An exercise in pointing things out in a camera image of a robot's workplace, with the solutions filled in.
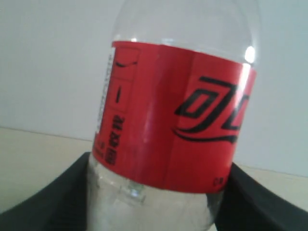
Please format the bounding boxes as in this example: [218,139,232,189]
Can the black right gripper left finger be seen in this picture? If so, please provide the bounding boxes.
[0,152,90,231]

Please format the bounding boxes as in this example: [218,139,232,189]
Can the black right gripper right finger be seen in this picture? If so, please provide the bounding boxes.
[215,164,308,231]

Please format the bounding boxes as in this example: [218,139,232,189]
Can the red label clear bottle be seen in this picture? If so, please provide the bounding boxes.
[87,0,260,231]

